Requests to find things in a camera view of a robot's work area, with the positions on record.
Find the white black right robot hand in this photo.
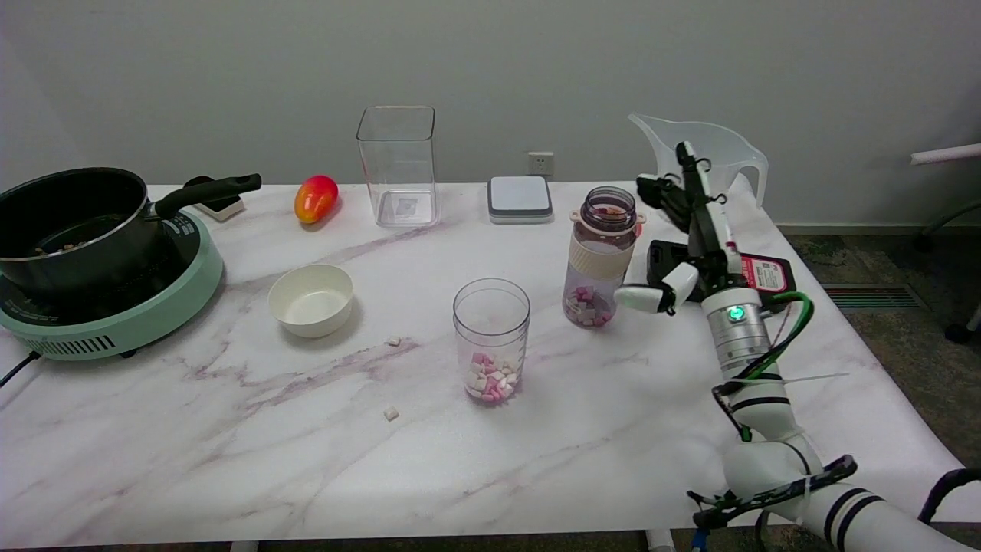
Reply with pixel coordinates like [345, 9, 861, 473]
[613, 142, 748, 315]

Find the clear bottle with candies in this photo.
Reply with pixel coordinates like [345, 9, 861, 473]
[562, 186, 647, 330]

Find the black device with red label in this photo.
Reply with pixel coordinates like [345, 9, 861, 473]
[648, 240, 797, 312]

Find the translucent measuring jug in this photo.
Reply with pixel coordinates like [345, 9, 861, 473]
[628, 113, 769, 212]

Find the floor vent grille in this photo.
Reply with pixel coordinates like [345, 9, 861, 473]
[824, 282, 924, 311]

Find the grey white kitchen scale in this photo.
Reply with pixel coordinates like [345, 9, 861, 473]
[487, 176, 554, 225]

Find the clear plastic cup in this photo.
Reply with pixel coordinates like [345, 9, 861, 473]
[452, 278, 531, 406]

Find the white rod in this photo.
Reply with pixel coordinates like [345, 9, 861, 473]
[910, 143, 981, 166]

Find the pink white candy pile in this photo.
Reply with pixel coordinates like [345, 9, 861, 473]
[464, 351, 520, 406]

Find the black chair leg with caster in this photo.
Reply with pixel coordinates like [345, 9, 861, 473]
[918, 198, 981, 344]

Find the clear square container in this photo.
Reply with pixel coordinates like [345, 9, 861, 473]
[356, 106, 441, 228]

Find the red yellow mango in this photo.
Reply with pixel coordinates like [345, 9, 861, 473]
[294, 175, 340, 225]

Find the white bowl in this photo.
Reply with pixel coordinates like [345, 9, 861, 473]
[267, 264, 355, 339]

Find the small black white box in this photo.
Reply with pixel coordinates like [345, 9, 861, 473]
[184, 176, 246, 223]

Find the green induction cooker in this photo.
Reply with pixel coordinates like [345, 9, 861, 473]
[0, 209, 225, 363]

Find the green robot cable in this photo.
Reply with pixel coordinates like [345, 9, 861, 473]
[738, 291, 815, 442]

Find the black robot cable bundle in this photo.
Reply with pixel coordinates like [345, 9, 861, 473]
[686, 454, 981, 552]

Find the black saucepan with handle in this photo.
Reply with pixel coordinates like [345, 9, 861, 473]
[0, 167, 263, 297]

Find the black cooker power cord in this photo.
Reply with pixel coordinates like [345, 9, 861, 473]
[0, 351, 41, 388]

